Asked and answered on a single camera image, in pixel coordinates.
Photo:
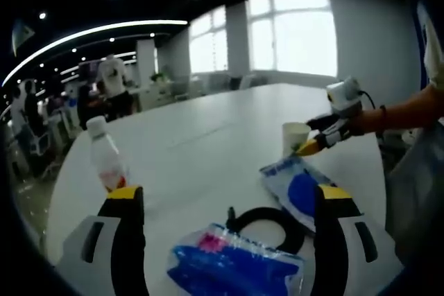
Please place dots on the person's white sleeve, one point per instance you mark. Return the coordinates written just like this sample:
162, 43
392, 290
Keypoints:
435, 50

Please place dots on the curved ceiling light strip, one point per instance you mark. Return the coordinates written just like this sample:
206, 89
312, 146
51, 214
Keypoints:
69, 37

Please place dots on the blue tissue pack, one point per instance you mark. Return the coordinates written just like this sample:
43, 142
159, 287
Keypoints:
229, 268

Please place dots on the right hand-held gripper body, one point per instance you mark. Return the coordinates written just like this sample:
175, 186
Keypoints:
347, 96

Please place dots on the dark wristband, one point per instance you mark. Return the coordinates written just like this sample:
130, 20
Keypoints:
382, 112

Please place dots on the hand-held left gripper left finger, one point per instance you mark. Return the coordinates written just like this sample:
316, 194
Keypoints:
126, 240

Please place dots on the large window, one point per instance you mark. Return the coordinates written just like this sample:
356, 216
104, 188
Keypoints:
295, 32

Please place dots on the person's right hand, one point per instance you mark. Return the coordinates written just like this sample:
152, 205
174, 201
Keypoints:
367, 122

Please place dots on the blue sponge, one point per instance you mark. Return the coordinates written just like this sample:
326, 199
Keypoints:
288, 181

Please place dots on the potted plant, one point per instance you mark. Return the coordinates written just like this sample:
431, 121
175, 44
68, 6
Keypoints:
159, 77

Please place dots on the person's grey trousers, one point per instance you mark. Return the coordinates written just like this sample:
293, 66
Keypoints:
419, 199

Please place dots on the clear water bottle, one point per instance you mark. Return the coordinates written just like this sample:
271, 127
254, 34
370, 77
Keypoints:
105, 157

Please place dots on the white table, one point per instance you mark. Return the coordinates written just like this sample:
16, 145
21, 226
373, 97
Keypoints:
190, 143

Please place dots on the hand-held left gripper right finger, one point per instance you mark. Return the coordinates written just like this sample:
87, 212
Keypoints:
329, 240

